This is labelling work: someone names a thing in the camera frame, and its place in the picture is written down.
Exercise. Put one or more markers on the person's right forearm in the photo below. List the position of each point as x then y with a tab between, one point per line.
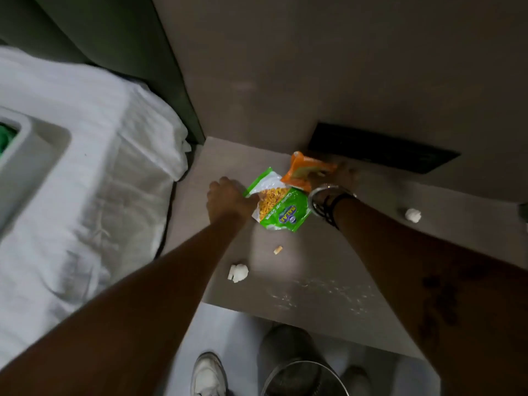
445	309

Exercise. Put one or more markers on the person's right hand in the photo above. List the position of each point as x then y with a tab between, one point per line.
340	175

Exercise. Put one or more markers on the orange snack wrapper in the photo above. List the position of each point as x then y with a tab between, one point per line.
303	171

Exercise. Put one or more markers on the grey plastic tray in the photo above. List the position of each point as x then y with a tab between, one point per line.
33	160

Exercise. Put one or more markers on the green cleaning cloth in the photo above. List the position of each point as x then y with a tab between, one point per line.
5	138

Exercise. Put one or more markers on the green curtain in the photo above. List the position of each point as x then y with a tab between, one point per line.
136	49

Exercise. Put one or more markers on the person's white left shoe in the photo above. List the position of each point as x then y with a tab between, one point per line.
208	377

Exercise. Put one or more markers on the person's left forearm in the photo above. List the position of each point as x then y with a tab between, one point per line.
132	317

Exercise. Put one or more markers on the metal mesh trash bin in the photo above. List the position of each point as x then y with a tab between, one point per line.
288	358

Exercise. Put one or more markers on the black wall socket panel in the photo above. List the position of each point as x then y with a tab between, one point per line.
383	148

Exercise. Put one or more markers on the white bed sheet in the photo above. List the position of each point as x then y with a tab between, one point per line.
103	160

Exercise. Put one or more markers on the white tissue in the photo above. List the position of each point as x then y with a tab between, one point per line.
238	273
413	215

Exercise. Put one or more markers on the silver bangle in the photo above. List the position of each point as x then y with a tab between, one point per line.
315	197

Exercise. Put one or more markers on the green snack packet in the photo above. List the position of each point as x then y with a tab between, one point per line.
284	210

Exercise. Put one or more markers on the person's left hand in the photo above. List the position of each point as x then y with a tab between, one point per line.
227	202

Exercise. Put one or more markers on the small food crumb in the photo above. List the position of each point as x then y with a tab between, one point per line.
278	250

